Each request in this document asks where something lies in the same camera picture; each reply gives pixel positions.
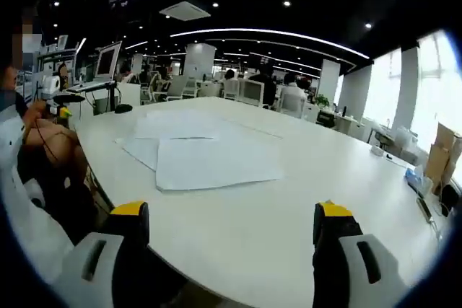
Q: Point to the thin curved ceiling light strip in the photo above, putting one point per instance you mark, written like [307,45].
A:
[260,30]

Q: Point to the ceiling air conditioner vent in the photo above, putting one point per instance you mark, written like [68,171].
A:
[185,9]

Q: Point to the white framed computer monitor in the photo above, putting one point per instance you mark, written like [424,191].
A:
[107,61]

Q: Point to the white printing paper sheet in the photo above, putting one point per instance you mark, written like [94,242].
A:
[139,149]
[216,163]
[180,126]

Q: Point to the green potted plant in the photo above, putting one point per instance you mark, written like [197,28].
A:
[321,100]

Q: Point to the blue tissue pack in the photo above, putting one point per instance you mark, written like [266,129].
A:
[415,178]

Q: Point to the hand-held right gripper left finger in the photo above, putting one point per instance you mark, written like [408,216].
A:
[94,272]

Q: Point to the white square pillar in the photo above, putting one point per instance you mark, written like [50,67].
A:
[200,59]

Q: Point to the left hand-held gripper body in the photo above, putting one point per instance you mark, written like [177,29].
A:
[50,84]

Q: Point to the black bag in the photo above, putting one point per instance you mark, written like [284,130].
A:
[451,200]

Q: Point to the grey keyboard tray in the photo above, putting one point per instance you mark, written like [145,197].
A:
[90,86]

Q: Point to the person's left hand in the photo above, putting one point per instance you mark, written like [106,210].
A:
[36,110]

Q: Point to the white shelf unit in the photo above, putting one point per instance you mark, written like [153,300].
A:
[48,55]

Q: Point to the grey power strip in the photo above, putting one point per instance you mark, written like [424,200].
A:
[425,210]

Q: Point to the group of white office chairs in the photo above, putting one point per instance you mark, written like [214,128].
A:
[177,88]

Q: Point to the small black item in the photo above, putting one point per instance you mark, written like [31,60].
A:
[391,159]

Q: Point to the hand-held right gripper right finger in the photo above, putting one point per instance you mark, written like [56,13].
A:
[343,279]

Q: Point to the white table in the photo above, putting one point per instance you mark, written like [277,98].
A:
[252,243]

